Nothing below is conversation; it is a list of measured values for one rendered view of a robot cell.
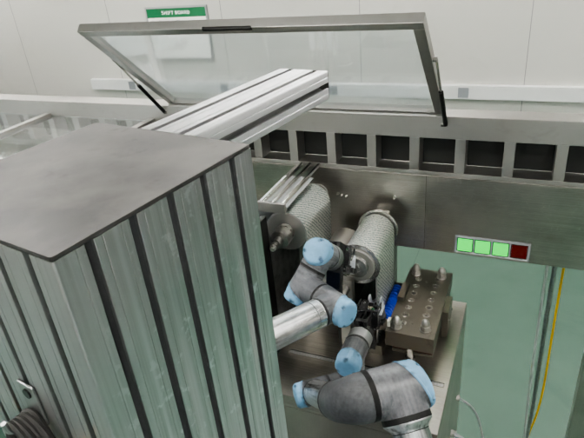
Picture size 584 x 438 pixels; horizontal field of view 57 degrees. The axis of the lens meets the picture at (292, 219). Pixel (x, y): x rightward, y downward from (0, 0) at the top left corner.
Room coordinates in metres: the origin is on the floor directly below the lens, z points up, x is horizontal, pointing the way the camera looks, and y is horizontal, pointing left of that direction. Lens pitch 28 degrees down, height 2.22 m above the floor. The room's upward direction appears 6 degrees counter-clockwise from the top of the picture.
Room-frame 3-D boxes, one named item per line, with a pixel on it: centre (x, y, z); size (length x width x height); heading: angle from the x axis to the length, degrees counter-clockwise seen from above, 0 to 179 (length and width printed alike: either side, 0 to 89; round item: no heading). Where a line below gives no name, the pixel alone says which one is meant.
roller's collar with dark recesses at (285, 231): (1.56, 0.04, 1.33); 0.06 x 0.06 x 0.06; 64
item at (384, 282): (1.56, -0.31, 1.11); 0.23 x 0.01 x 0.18; 154
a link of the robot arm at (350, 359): (1.20, -0.14, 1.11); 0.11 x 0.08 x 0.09; 154
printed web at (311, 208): (1.64, -0.13, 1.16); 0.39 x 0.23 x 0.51; 64
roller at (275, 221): (1.70, -0.03, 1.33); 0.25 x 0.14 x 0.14; 154
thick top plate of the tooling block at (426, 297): (1.54, -0.43, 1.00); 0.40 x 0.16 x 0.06; 154
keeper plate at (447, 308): (1.52, -0.52, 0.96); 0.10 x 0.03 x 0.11; 154
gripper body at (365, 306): (1.35, -0.20, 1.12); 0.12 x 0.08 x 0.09; 154
